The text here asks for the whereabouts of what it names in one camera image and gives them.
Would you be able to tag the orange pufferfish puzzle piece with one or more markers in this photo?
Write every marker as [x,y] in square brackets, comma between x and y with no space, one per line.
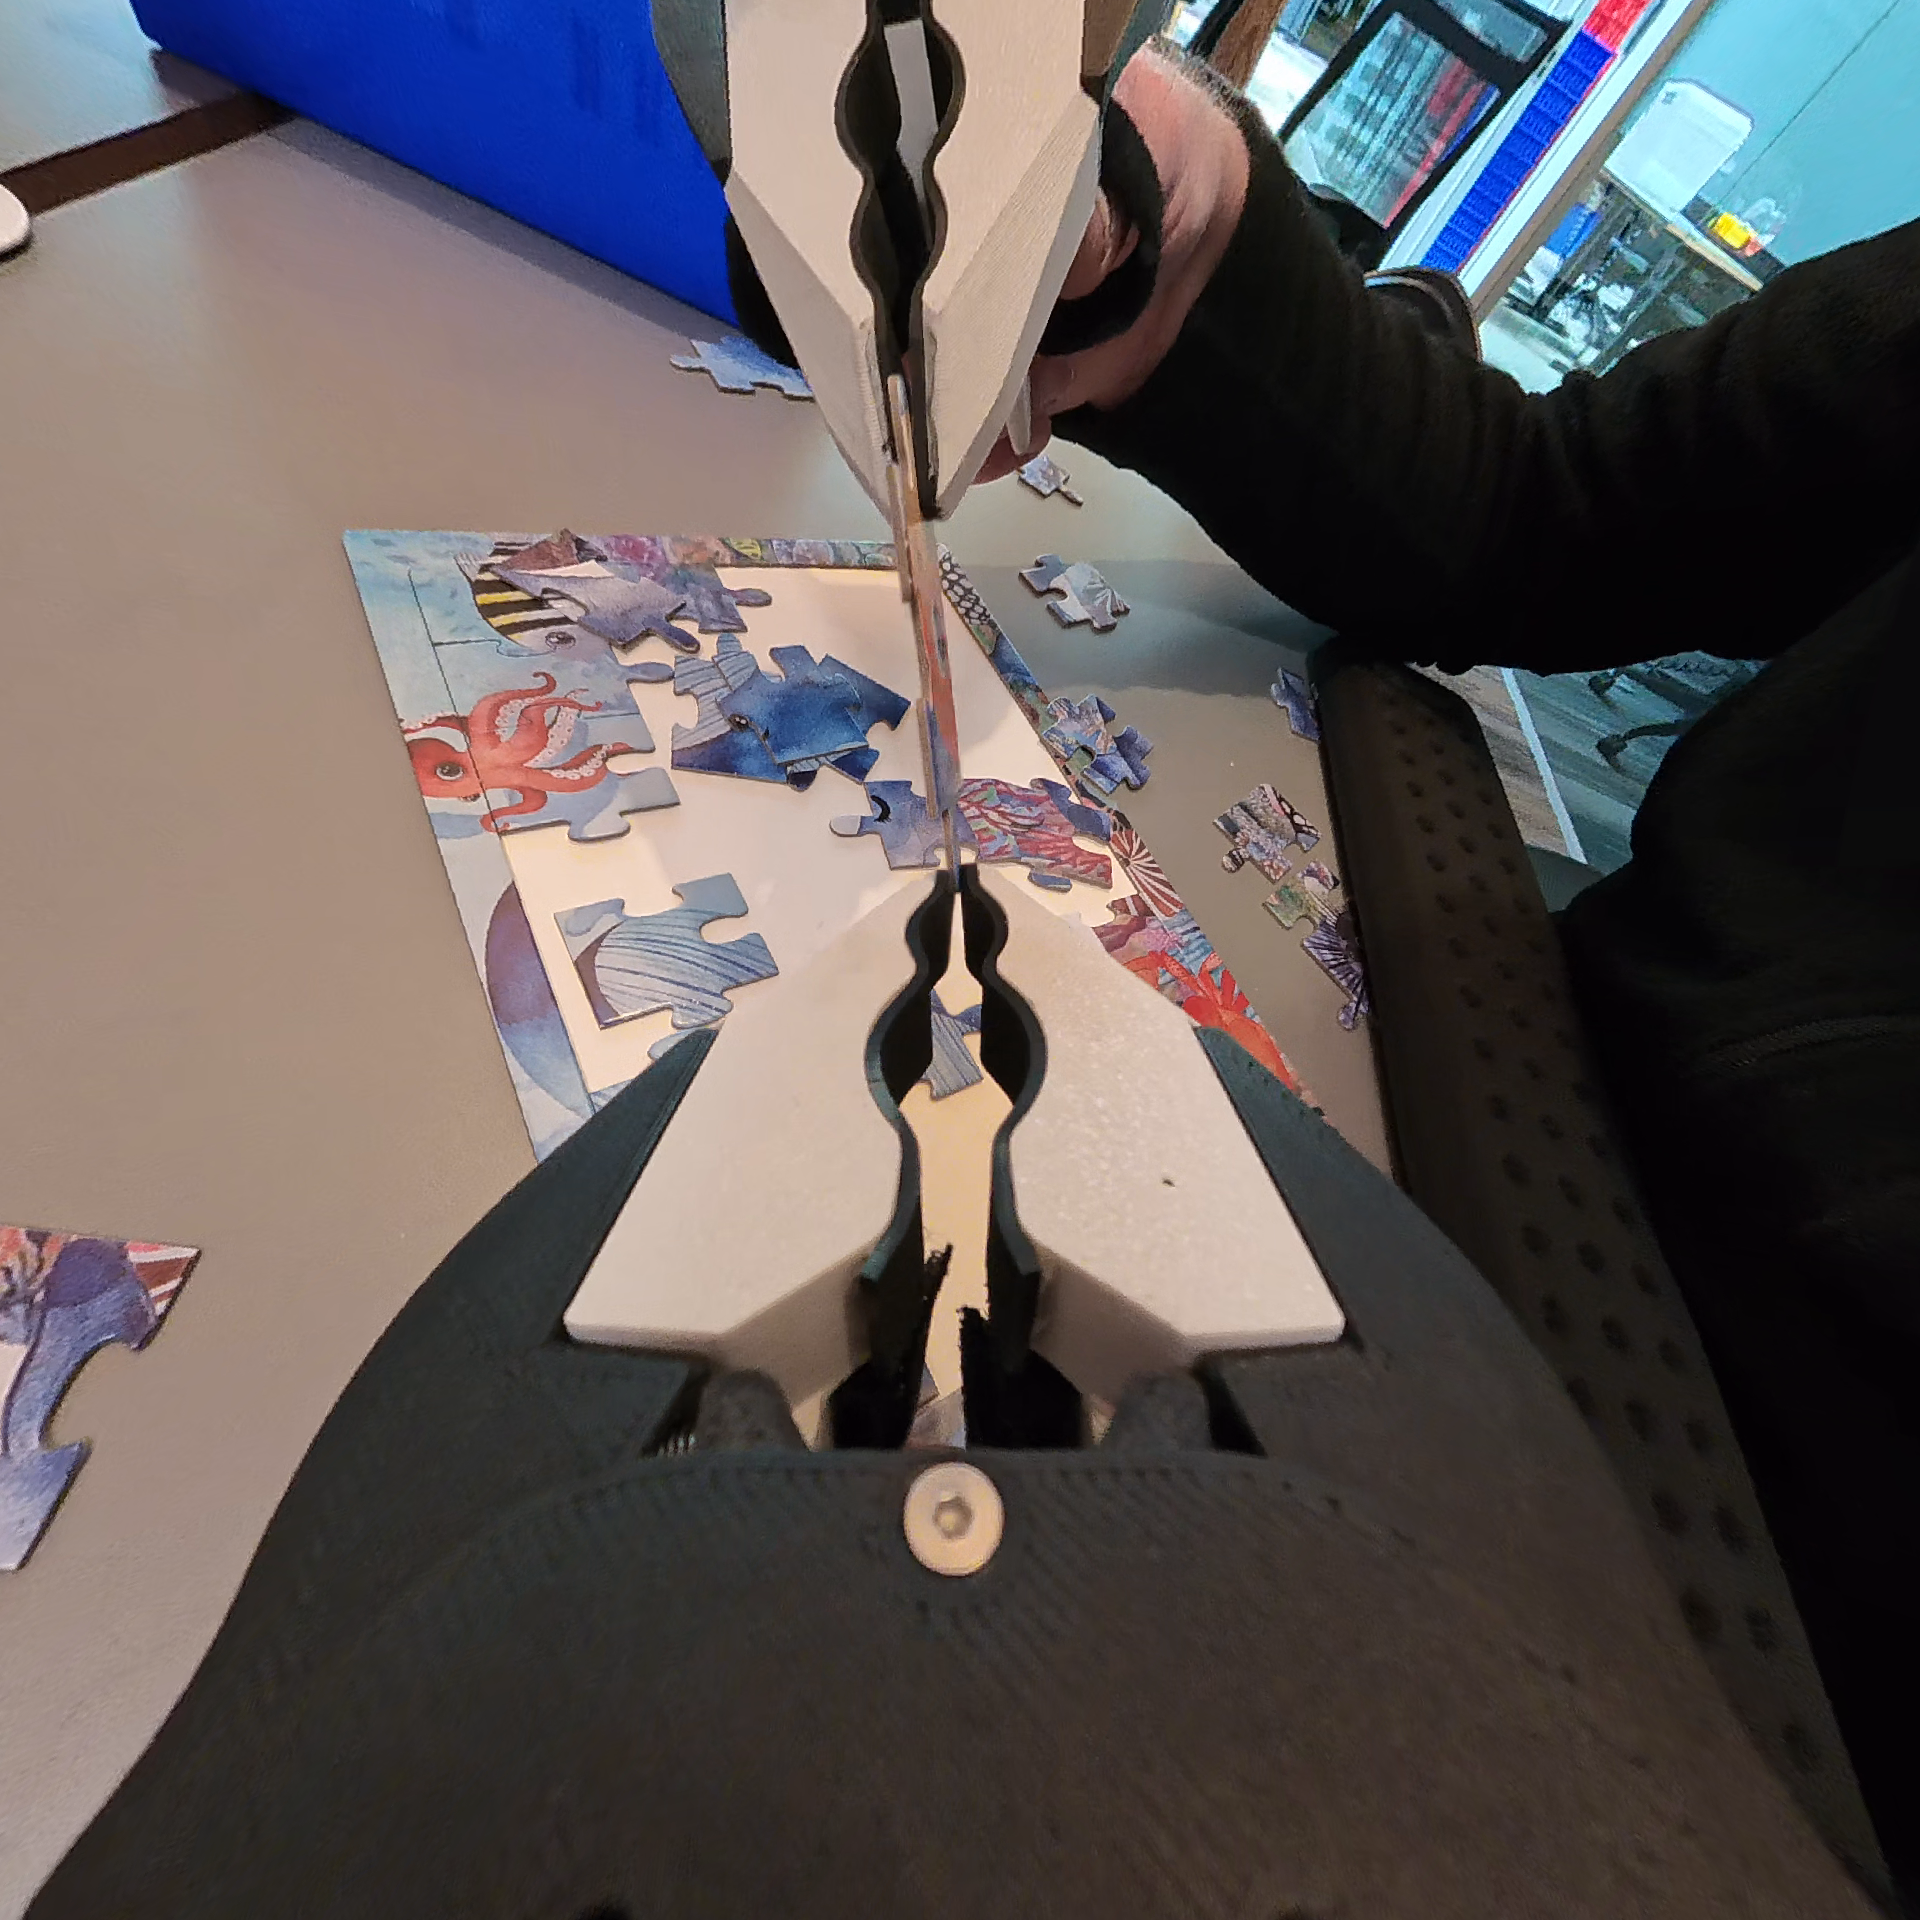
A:
[937,721]

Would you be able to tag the person's right forearm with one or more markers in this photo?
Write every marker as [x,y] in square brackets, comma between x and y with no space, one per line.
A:
[1425,451]

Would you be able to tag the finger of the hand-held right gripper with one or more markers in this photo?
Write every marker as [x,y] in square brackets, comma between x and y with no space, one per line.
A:
[781,150]
[1021,182]

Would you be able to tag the white stand base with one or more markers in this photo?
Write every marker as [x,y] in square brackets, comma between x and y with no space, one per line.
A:
[13,225]

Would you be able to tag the red coral navy puzzle piece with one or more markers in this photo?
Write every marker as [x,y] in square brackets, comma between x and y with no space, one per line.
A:
[1036,832]

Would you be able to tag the group of assembled puzzle pieces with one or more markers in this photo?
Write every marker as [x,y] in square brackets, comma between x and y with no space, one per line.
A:
[524,751]

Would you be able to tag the blue plastic storage bin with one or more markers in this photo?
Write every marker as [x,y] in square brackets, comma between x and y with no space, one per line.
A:
[451,119]

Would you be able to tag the pile of loose puzzle pieces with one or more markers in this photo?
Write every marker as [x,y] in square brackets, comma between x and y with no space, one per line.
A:
[1276,840]

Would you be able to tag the ocean print puzzle board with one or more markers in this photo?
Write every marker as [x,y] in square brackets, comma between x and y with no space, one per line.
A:
[811,856]

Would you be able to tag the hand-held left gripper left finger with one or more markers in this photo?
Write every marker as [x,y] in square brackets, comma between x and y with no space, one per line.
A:
[720,1201]

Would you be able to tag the few scattered puzzle pieces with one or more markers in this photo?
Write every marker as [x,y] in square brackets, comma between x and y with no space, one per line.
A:
[1080,592]

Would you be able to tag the black perforated pad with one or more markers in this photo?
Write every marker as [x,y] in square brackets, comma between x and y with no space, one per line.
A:
[1501,1049]

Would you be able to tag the person's right hand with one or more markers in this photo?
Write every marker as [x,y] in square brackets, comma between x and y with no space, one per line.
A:
[1200,166]

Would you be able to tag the grey blue red-striped puzzle piece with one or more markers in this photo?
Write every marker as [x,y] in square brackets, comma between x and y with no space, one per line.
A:
[60,1349]

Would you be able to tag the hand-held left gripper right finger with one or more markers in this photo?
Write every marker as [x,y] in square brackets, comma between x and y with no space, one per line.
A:
[1185,1201]

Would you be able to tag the blue whale eye puzzle piece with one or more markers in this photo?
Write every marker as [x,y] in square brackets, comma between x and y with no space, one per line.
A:
[811,705]

